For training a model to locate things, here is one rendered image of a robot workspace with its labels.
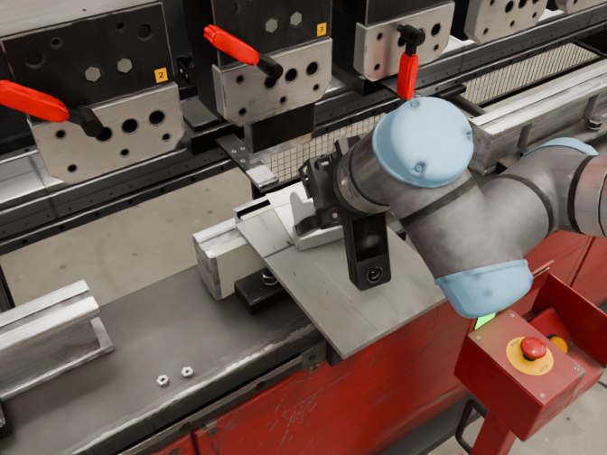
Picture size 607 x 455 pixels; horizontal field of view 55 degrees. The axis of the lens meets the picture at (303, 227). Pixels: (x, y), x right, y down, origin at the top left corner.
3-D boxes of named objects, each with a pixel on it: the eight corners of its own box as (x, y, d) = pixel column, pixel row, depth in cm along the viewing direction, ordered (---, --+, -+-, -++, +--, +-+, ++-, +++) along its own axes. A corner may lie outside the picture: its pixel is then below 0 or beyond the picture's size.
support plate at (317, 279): (343, 360, 67) (343, 355, 66) (235, 229, 83) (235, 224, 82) (457, 294, 74) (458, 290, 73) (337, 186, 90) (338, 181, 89)
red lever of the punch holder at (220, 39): (219, 29, 55) (286, 69, 63) (200, 13, 58) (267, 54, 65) (210, 45, 56) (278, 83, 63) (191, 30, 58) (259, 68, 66)
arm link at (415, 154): (429, 207, 45) (372, 114, 45) (378, 228, 56) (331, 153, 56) (501, 161, 47) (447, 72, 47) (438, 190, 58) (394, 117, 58)
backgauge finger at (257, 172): (236, 206, 87) (233, 180, 84) (166, 126, 103) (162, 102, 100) (302, 179, 92) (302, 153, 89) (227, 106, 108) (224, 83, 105)
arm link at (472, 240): (576, 254, 52) (512, 149, 52) (504, 320, 46) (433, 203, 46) (512, 271, 59) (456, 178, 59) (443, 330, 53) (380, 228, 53)
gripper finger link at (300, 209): (287, 198, 81) (320, 179, 73) (300, 238, 80) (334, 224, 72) (268, 202, 79) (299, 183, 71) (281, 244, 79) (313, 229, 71)
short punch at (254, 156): (254, 167, 79) (249, 106, 72) (247, 160, 80) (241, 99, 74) (314, 144, 83) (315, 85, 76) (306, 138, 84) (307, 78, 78)
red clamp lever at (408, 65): (406, 104, 77) (415, 33, 70) (387, 91, 80) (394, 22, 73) (416, 100, 78) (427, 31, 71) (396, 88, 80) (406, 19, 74)
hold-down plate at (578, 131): (515, 186, 108) (518, 173, 106) (493, 171, 112) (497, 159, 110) (614, 137, 120) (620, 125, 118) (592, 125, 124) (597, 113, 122)
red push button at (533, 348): (530, 373, 90) (536, 359, 88) (509, 355, 93) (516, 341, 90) (546, 360, 92) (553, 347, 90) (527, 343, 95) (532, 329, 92)
